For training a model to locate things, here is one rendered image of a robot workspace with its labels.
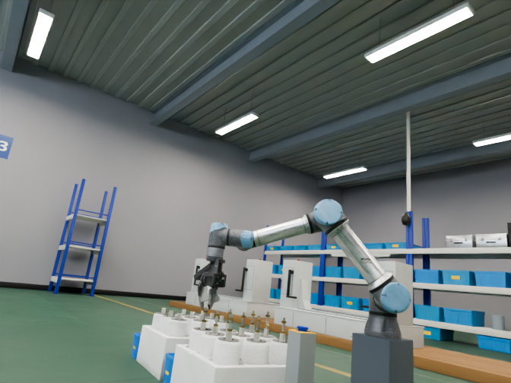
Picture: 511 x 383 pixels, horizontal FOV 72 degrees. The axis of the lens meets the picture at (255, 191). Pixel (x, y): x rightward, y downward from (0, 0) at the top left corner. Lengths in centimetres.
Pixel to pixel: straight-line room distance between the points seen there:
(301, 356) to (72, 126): 697
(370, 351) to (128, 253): 648
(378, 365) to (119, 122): 718
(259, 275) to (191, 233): 379
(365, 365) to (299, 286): 262
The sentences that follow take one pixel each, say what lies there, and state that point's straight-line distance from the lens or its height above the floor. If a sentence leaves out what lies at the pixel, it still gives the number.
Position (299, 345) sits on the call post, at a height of 27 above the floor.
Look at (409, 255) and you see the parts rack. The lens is 627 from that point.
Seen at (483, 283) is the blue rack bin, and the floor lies 84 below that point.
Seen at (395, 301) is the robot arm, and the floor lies 45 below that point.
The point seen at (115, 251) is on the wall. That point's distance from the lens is 761.
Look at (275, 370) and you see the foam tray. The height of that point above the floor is 17.
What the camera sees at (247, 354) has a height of 21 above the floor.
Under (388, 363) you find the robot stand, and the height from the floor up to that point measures 21.
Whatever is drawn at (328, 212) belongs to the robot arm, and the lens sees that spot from 151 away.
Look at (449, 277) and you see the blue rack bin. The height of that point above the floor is 89.
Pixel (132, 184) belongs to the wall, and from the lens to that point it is 782.
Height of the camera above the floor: 44
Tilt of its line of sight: 15 degrees up
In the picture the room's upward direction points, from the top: 6 degrees clockwise
